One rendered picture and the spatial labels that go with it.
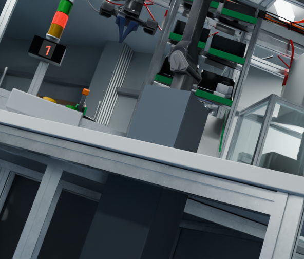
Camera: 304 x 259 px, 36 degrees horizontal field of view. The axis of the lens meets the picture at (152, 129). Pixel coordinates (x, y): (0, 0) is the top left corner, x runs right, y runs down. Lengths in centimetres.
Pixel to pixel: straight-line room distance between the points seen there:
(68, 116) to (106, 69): 502
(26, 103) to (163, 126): 42
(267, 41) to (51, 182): 202
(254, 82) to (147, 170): 491
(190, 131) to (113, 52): 527
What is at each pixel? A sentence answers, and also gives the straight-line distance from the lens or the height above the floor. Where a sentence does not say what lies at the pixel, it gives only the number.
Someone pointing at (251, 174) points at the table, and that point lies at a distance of 82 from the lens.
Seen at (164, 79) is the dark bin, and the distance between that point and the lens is 161.
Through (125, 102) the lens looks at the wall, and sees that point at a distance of 635.
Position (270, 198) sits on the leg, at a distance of 83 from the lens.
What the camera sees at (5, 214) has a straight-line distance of 311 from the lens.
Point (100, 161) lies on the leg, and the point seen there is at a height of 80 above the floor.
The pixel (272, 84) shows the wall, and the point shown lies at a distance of 572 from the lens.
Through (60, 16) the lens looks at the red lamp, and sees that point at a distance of 182.
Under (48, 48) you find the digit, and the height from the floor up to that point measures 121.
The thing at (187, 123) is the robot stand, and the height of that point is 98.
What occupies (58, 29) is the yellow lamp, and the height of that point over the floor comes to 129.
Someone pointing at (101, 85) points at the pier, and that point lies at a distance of 630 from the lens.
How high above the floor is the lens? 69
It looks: 12 degrees up
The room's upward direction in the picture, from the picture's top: 18 degrees clockwise
